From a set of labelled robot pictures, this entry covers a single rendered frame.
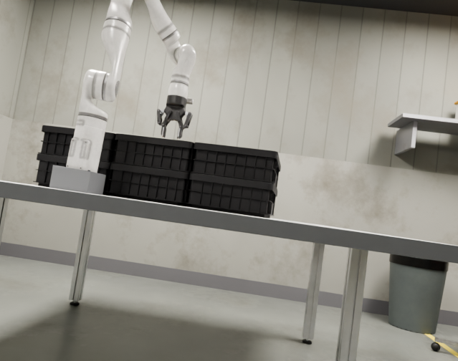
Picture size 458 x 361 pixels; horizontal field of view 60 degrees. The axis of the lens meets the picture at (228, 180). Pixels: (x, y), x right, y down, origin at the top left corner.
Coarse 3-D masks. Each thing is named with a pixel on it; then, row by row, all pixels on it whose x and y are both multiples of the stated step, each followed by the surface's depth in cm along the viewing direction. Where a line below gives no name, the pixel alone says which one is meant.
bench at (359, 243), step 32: (0, 192) 99; (32, 192) 99; (64, 192) 98; (0, 224) 161; (192, 224) 95; (224, 224) 95; (256, 224) 94; (288, 224) 94; (320, 256) 238; (352, 256) 147; (416, 256) 91; (448, 256) 91; (352, 288) 146; (352, 320) 146; (352, 352) 144
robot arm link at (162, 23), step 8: (144, 0) 141; (152, 0) 142; (152, 8) 143; (160, 8) 144; (152, 16) 144; (160, 16) 145; (152, 24) 148; (160, 24) 146; (168, 24) 147; (160, 32) 147; (168, 32) 147
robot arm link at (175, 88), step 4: (172, 84) 150; (176, 84) 150; (180, 84) 150; (184, 84) 151; (168, 88) 152; (172, 88) 150; (176, 88) 149; (180, 88) 150; (184, 88) 150; (188, 88) 154; (168, 92) 151; (172, 92) 149; (176, 92) 149; (180, 92) 149; (184, 92) 150; (184, 96) 151; (188, 100) 157; (192, 100) 157; (192, 104) 159
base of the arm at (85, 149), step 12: (84, 120) 126; (96, 120) 127; (84, 132) 126; (96, 132) 127; (72, 144) 126; (84, 144) 125; (96, 144) 127; (72, 156) 125; (84, 156) 125; (96, 156) 128; (84, 168) 125; (96, 168) 129
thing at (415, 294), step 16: (400, 256) 311; (400, 272) 310; (416, 272) 301; (432, 272) 299; (400, 288) 308; (416, 288) 301; (432, 288) 299; (400, 304) 307; (416, 304) 300; (432, 304) 300; (400, 320) 306; (416, 320) 300; (432, 320) 301
